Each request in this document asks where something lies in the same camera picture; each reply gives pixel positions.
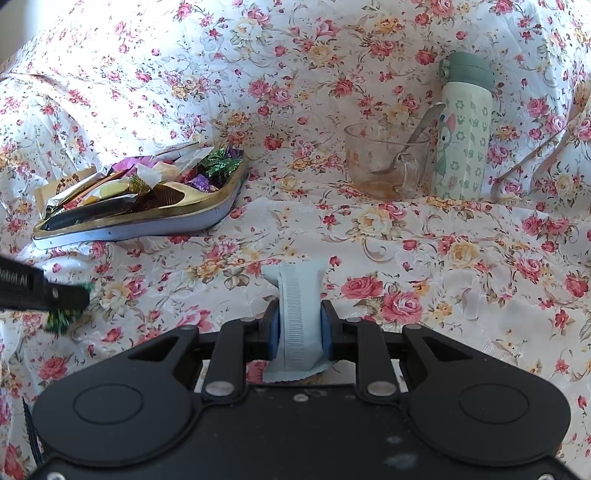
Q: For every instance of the green and white water bottle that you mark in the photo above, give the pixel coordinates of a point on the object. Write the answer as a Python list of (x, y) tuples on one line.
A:
[(464, 138)]

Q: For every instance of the light blue snack packet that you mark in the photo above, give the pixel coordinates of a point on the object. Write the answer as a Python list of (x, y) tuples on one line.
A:
[(298, 300)]

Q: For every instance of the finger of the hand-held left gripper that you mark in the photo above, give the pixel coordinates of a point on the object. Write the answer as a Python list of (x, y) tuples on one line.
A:
[(69, 299)]

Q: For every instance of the pile of wrapped candies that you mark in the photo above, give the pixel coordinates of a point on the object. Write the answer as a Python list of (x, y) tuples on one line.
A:
[(152, 177)]

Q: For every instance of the glass cup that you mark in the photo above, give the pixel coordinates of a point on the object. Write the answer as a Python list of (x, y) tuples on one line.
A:
[(383, 170)]

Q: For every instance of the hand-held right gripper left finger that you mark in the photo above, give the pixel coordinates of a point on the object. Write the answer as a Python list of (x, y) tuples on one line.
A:
[(274, 339)]

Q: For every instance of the green foil candy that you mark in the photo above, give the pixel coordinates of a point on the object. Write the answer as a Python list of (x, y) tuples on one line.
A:
[(60, 321)]

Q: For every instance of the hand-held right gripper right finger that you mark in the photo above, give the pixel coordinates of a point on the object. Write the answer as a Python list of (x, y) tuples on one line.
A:
[(326, 339)]

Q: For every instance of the white tin with gold rim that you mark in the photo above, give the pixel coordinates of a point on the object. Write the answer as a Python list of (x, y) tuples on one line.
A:
[(184, 221)]

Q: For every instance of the floral blanket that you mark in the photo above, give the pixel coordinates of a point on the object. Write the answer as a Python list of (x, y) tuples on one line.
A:
[(323, 69)]

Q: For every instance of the metal spoon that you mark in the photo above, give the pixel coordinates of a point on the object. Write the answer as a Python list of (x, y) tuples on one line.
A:
[(422, 127)]

